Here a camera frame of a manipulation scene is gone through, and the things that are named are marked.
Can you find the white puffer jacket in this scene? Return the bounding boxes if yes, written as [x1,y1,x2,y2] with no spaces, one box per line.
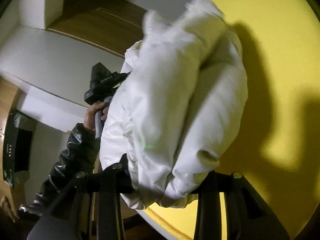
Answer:
[100,0,248,210]

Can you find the black leather sleeve forearm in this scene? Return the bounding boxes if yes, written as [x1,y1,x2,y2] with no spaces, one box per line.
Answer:
[18,123,100,220]

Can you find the person's left hand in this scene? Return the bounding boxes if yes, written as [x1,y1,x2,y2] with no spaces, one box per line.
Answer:
[83,102,108,133]

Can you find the brown wooden door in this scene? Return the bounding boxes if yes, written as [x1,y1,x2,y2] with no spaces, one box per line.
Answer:
[47,0,146,58]

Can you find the yellow table cloth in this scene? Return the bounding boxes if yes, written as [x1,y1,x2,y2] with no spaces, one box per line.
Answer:
[142,0,320,240]

